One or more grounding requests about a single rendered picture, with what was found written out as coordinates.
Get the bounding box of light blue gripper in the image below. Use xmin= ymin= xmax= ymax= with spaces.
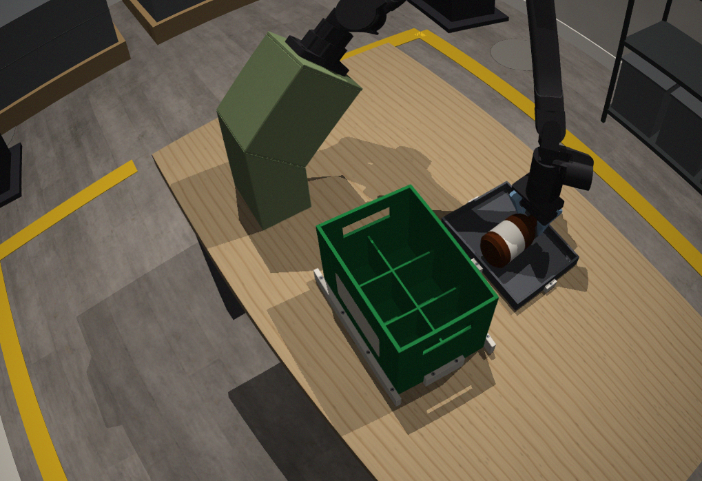
xmin=509 ymin=172 xmax=564 ymax=236

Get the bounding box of brown bottle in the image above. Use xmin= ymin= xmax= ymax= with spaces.
xmin=480 ymin=214 xmax=537 ymax=268

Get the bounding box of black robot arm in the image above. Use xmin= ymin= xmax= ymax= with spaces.
xmin=285 ymin=0 xmax=594 ymax=203

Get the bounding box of green plastic crate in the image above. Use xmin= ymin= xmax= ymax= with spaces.
xmin=316 ymin=184 xmax=499 ymax=394

